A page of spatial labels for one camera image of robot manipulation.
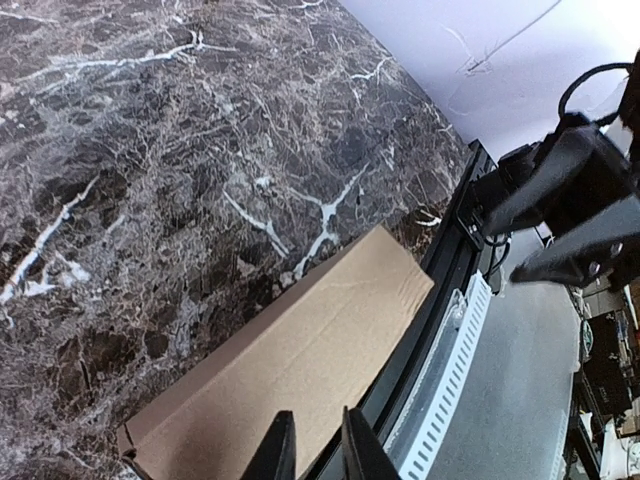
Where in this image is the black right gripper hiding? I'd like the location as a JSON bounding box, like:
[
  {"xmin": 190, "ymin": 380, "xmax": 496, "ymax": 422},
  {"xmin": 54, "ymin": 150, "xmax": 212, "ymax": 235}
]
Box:
[{"xmin": 482, "ymin": 114, "xmax": 639, "ymax": 289}]

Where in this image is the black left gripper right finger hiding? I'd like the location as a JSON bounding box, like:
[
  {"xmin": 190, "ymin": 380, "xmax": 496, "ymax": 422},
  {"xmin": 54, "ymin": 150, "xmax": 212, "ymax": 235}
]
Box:
[{"xmin": 341, "ymin": 407, "xmax": 400, "ymax": 480}]

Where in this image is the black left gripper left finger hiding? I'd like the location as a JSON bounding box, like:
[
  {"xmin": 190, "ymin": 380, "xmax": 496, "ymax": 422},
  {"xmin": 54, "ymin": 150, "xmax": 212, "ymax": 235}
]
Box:
[{"xmin": 241, "ymin": 410, "xmax": 296, "ymax": 480}]

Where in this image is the brown cardboard box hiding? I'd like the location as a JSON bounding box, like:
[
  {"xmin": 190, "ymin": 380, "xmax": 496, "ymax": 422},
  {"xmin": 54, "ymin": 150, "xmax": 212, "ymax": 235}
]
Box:
[{"xmin": 118, "ymin": 226, "xmax": 433, "ymax": 479}]

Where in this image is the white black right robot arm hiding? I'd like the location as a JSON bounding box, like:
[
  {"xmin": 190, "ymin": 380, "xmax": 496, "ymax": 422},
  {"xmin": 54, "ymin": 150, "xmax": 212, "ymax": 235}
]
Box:
[{"xmin": 471, "ymin": 61, "xmax": 639, "ymax": 291}]

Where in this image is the clear acrylic plate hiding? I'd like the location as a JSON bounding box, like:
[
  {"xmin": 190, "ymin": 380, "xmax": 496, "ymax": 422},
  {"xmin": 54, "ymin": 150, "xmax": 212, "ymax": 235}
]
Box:
[{"xmin": 379, "ymin": 234, "xmax": 586, "ymax": 480}]

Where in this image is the white slotted cable duct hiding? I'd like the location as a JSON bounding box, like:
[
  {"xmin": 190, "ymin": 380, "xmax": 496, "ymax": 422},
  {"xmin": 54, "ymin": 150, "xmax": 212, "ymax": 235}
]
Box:
[{"xmin": 385, "ymin": 272, "xmax": 492, "ymax": 479}]

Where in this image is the black front rail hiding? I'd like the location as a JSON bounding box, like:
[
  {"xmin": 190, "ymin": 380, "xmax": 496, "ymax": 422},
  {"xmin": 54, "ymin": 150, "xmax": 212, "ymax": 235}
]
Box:
[{"xmin": 309, "ymin": 139, "xmax": 501, "ymax": 480}]

